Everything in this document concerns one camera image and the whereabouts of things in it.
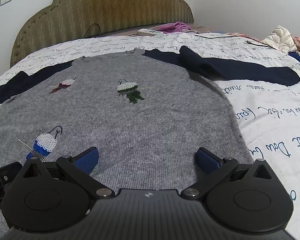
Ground white quilt with blue script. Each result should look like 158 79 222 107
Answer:
0 31 300 233

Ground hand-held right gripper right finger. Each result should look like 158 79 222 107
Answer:
181 147 278 200

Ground white puffy jacket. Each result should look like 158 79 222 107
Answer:
261 25 299 53

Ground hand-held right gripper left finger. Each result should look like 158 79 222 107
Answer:
15 147 115 200

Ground grey sweater with navy sleeves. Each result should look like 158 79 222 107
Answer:
0 45 300 240

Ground black cable by headboard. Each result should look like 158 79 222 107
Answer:
84 24 103 38

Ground purple cloth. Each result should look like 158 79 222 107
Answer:
156 21 193 34

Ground olive padded headboard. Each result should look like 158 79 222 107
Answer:
10 0 194 68

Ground white power strip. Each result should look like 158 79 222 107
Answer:
138 28 163 36

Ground black cable on quilt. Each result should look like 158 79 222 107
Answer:
192 32 273 48

